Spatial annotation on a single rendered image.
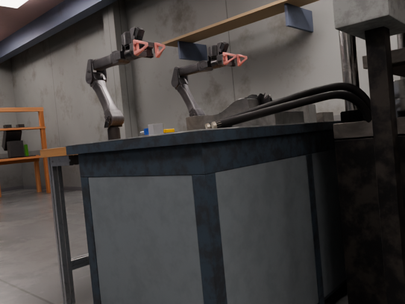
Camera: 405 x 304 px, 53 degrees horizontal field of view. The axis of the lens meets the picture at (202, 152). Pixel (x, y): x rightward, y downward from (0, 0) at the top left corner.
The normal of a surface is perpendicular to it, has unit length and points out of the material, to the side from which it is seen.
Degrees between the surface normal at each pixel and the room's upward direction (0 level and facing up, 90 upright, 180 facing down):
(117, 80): 90
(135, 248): 90
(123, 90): 90
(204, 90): 90
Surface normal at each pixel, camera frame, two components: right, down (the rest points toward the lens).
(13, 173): 0.72, -0.05
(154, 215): -0.65, 0.08
